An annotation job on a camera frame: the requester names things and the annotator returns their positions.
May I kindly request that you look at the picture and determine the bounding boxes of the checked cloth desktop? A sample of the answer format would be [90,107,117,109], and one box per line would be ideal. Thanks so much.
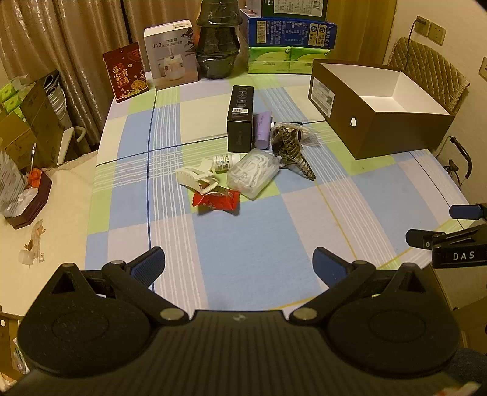
[84,72,472,311]

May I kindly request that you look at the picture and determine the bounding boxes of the white stool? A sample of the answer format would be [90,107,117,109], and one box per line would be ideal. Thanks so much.
[57,127,86,164]

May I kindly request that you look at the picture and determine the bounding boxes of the brown cardboard box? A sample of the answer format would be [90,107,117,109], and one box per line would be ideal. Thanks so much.
[309,59,456,161]

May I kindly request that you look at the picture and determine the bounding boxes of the clear plastic bag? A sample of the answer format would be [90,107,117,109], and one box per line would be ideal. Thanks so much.
[0,148,27,216]

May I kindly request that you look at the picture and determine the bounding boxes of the large cardboard carton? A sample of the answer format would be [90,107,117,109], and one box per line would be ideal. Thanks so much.
[0,82,77,168]

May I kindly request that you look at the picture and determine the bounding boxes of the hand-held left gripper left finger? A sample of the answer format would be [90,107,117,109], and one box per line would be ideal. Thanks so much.
[49,247,191,325]

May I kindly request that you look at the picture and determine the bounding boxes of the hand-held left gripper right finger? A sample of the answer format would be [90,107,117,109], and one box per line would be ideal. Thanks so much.
[290,247,429,325]

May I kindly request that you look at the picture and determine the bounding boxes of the black wrapped pot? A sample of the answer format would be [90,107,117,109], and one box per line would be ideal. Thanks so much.
[196,0,243,80]

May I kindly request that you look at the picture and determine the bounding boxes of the green tissue pack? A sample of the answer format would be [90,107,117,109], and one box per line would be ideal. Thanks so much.
[247,46,292,74]
[289,46,331,74]

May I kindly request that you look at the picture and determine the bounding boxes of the clear floss pick box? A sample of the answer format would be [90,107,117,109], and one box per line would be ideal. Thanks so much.
[227,148,280,200]

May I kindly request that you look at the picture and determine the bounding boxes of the blue carton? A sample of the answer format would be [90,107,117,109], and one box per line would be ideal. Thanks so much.
[247,17,338,49]

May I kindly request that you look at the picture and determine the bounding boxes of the stack of green tissue packs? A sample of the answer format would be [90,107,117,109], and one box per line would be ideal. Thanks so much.
[0,74,30,118]

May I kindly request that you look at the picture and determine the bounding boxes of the red gift box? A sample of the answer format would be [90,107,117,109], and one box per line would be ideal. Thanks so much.
[103,42,149,103]

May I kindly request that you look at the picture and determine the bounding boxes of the black strap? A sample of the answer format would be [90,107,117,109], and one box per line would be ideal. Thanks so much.
[443,136,473,188]

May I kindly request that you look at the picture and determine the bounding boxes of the quilted chair back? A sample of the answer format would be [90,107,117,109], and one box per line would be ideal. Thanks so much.
[387,37,470,115]

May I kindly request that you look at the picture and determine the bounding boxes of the purple tube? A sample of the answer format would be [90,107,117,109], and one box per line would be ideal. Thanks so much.
[254,111,272,150]

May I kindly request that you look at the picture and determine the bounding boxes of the long black box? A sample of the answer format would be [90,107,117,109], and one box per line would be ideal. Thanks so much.
[227,85,255,152]

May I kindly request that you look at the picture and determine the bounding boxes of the clear plastic holder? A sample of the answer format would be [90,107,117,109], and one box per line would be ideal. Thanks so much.
[20,219,47,265]

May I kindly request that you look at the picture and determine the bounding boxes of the clear bag of cotton swabs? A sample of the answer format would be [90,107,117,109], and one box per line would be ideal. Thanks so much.
[272,121,312,147]

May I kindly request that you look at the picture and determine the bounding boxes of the leopard print claw clip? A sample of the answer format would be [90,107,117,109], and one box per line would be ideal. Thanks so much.
[271,126,316,180]

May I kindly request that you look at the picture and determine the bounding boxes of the red snack packet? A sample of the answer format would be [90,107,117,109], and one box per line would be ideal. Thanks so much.
[191,189,241,214]

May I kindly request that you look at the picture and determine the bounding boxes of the black power cable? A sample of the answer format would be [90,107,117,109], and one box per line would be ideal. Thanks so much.
[408,19,423,58]

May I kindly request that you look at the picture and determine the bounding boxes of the white pill bottle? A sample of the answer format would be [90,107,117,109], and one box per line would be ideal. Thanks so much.
[212,153,242,173]

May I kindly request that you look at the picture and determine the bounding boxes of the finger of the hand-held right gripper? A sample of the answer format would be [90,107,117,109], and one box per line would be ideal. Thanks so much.
[405,228,446,250]
[449,203,487,220]

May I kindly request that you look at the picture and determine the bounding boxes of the white hair clip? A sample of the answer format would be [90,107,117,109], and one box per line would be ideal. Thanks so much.
[176,159,219,193]

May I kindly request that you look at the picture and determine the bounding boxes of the cream cloth side table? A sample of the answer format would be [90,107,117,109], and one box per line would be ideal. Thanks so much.
[0,150,101,316]

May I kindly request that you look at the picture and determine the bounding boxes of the stack of metal bowls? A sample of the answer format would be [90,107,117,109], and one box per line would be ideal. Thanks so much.
[43,72,73,122]

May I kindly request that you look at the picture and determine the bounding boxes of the dark green carton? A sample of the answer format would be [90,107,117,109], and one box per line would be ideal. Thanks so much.
[261,0,328,20]

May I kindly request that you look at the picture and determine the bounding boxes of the white humidifier box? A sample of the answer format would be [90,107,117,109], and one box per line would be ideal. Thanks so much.
[144,20,199,91]

